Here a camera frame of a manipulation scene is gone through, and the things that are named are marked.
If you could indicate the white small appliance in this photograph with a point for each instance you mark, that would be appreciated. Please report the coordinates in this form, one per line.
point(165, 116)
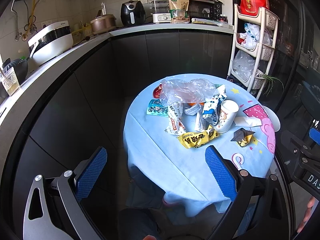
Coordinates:
point(161, 17)

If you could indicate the brown cooking pot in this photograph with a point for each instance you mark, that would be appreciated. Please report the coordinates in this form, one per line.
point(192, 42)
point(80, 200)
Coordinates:
point(103, 24)

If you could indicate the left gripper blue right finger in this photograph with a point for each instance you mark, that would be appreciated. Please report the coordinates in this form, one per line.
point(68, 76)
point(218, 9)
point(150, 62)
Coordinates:
point(221, 173)

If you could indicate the orange noodle package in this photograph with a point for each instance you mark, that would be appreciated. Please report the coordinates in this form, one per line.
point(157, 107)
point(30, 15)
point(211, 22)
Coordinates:
point(191, 104)

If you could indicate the red snack wrapper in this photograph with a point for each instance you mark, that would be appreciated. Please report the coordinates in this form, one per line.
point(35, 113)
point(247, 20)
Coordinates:
point(157, 91)

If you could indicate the light blue cartoon tablecloth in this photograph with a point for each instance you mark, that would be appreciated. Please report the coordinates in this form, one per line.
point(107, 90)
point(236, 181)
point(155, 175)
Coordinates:
point(156, 157)

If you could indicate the white paper napkin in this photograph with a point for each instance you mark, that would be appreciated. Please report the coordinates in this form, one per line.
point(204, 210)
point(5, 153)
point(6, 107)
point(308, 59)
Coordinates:
point(247, 121)

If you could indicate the kraft paper food pouch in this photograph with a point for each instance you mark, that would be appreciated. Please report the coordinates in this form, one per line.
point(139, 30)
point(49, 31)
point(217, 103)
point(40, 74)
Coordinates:
point(178, 10)

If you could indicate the teal snack packet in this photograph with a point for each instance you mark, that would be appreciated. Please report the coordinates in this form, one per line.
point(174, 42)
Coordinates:
point(156, 108)

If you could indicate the white round trash bin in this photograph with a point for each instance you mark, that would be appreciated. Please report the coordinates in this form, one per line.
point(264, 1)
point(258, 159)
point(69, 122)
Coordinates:
point(273, 117)

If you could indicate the black toaster oven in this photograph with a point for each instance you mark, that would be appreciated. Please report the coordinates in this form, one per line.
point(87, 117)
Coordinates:
point(207, 9)

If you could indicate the white paper cup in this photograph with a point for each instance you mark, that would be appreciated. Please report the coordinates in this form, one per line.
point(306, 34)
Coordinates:
point(228, 111)

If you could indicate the green spider plant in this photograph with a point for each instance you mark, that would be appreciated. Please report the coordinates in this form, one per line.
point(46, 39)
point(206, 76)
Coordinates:
point(269, 83)

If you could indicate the yellow snack wrapper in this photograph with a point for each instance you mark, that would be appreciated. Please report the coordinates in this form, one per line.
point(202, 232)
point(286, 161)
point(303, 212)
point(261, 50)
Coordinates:
point(197, 139)

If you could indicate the white rice cooker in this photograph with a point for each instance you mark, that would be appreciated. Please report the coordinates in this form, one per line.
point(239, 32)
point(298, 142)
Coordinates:
point(50, 42)

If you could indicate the person's right hand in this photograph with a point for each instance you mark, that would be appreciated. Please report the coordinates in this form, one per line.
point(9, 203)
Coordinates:
point(307, 214)

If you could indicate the small white crumpled wrapper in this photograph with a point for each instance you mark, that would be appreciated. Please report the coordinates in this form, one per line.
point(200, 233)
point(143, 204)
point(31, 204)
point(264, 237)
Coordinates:
point(193, 110)

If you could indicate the blue white milk carton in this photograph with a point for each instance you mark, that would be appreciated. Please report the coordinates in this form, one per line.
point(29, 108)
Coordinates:
point(209, 112)

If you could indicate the white printed paper bag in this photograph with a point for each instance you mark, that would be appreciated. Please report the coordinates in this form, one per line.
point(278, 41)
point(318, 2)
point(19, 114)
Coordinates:
point(175, 125)

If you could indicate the black air fryer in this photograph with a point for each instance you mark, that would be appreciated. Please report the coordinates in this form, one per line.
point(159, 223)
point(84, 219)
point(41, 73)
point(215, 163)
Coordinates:
point(132, 13)

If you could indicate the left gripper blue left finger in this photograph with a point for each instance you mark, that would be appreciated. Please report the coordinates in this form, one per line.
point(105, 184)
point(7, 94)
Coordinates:
point(88, 171)

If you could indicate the black yellow crumpled wrapper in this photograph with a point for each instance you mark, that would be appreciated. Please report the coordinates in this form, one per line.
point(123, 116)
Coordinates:
point(242, 137)

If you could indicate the white plastic bags on rack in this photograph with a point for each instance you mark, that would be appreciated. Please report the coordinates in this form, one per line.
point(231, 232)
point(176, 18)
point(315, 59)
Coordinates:
point(251, 36)

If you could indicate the white storage rack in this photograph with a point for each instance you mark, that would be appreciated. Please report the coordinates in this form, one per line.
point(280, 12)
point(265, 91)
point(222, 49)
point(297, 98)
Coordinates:
point(262, 52)

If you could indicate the clear plastic bag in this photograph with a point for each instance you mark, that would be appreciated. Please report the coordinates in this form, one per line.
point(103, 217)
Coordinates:
point(193, 91)

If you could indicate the clear plastic bags on rack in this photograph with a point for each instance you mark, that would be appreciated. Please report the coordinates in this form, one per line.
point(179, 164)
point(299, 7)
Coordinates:
point(243, 65)

